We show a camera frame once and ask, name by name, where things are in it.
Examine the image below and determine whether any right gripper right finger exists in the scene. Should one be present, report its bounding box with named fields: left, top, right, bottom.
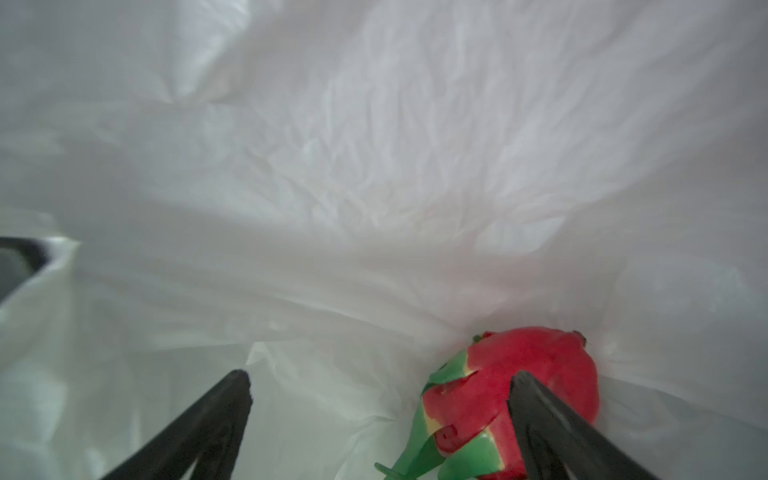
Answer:
left=507, top=371, right=657, bottom=480

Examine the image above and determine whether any red dragon fruit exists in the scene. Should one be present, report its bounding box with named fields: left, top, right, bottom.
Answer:
left=375, top=326, right=600, bottom=479

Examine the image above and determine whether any white plastic bag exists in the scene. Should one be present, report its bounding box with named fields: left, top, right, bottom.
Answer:
left=1, top=1, right=767, bottom=479

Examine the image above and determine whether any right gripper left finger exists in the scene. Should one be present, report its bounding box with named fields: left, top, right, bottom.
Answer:
left=104, top=370, right=252, bottom=480

